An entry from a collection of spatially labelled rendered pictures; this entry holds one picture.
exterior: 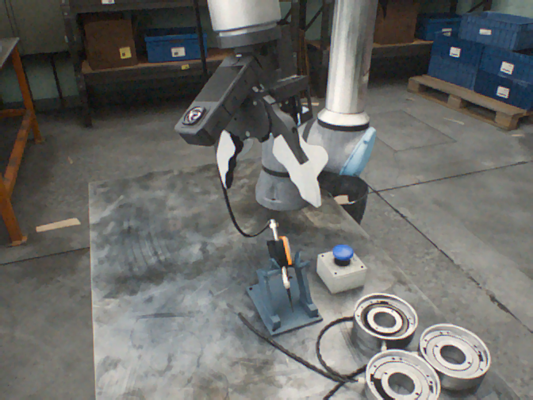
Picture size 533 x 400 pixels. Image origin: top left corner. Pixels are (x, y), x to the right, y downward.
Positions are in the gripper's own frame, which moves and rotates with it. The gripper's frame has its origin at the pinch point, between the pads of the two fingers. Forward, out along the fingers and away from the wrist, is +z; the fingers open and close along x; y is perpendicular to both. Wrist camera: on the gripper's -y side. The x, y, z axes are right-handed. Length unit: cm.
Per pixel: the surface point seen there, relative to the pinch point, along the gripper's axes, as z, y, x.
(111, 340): 24.9, -14.5, 28.1
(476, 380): 32.4, 14.6, -21.7
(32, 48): -19, 121, 358
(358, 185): 62, 125, 66
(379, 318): 30.9, 18.4, -3.9
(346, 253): 22.8, 23.4, 5.2
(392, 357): 30.2, 10.7, -10.3
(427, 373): 31.3, 11.4, -15.7
